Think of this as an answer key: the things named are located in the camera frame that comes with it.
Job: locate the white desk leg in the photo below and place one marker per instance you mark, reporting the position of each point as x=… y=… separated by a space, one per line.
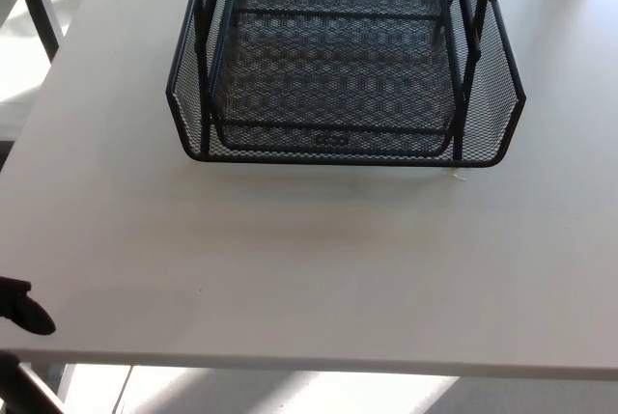
x=65 y=384

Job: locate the black mesh sliding tray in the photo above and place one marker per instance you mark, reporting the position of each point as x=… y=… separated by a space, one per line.
x=502 y=95

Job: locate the black mesh tray with label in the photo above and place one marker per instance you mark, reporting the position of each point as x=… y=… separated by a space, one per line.
x=333 y=140

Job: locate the clear tape scrap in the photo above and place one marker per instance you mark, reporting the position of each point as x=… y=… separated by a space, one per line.
x=456 y=175

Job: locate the dark brown metal bar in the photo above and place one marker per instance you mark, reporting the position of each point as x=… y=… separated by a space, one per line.
x=29 y=387

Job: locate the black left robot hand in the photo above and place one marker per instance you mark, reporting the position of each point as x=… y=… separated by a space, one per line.
x=26 y=310

